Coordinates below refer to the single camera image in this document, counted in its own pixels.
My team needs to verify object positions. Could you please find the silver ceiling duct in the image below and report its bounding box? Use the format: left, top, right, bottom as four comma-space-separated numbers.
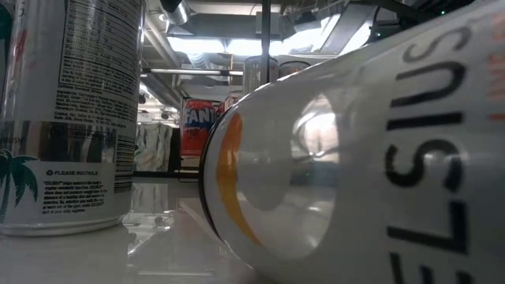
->
159, 0, 191, 25

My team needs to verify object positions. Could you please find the black partition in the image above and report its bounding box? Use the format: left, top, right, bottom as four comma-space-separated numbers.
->
168, 128, 182, 173

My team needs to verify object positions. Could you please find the ceiling light panel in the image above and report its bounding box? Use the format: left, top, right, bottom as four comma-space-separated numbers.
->
167, 35, 226, 54
226, 39, 261, 57
342, 19, 372, 52
271, 15, 340, 56

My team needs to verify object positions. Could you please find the wooden shelf black metal frame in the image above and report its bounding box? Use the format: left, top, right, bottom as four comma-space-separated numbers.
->
177, 0, 437, 182

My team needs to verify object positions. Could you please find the long linear ceiling light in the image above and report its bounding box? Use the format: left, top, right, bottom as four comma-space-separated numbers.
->
141, 67, 245, 77

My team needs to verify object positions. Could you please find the red soda can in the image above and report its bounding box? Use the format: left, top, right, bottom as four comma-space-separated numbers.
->
180, 98, 219, 159

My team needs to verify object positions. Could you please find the silver Celsius can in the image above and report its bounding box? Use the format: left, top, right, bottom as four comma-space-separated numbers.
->
279, 60, 312, 78
199, 0, 505, 284
242, 54, 279, 95
0, 0, 146, 237

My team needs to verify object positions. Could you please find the white streaked cloth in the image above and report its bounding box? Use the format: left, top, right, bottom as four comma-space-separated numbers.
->
136, 124, 174, 173

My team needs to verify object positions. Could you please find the silver Diet Coke can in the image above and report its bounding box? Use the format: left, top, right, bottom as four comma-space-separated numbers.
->
224, 89, 244, 110

